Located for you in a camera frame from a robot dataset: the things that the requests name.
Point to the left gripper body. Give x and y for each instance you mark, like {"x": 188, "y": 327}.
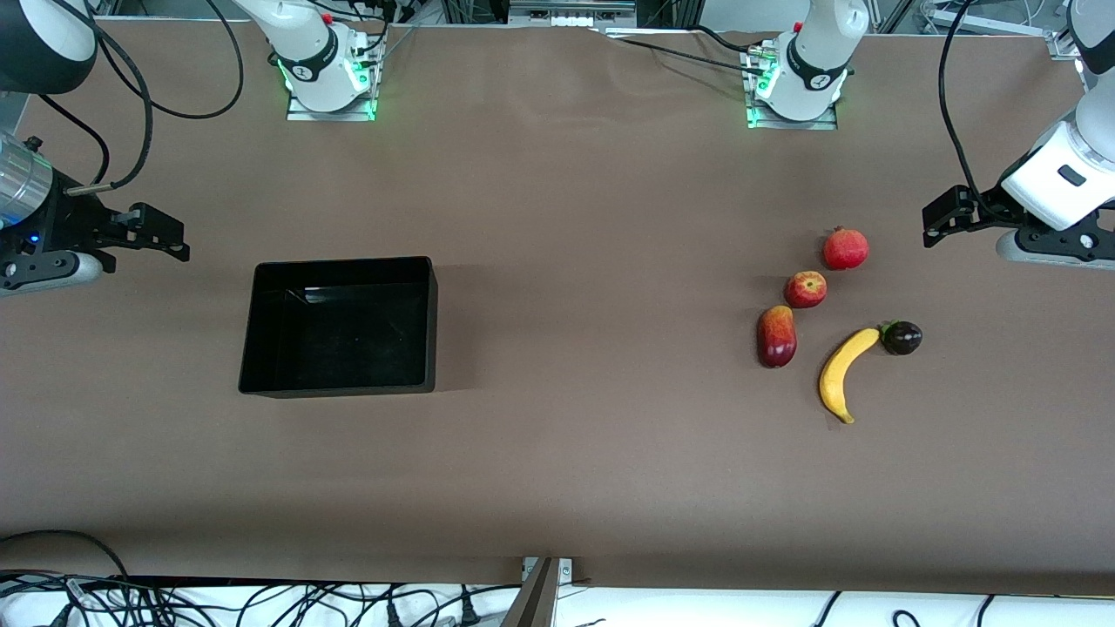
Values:
{"x": 983, "y": 209}

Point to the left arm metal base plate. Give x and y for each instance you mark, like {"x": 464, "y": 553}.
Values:
{"x": 758, "y": 123}

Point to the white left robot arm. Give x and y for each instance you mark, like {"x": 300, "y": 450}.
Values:
{"x": 814, "y": 52}

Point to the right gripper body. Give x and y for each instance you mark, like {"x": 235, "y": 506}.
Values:
{"x": 66, "y": 219}

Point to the red yellow apple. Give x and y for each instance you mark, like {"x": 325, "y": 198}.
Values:
{"x": 806, "y": 290}

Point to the red pomegranate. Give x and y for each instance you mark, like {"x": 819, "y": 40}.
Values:
{"x": 846, "y": 249}

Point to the yellow banana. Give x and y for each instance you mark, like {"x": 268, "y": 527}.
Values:
{"x": 836, "y": 374}

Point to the black plastic box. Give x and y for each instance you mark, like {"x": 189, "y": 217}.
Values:
{"x": 340, "y": 340}

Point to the red yellow mango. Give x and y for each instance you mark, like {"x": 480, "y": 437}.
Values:
{"x": 777, "y": 338}

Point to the dark purple eggplant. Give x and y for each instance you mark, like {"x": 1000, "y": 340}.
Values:
{"x": 903, "y": 338}

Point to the silver corner bracket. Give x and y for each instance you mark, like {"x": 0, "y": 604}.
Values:
{"x": 1064, "y": 45}

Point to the silver table bracket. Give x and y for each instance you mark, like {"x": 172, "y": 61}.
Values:
{"x": 566, "y": 570}

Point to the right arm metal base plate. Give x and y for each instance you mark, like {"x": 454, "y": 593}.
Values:
{"x": 300, "y": 114}

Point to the grey metal beam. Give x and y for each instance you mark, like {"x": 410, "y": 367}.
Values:
{"x": 533, "y": 601}

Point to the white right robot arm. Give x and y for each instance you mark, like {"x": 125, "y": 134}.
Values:
{"x": 309, "y": 52}

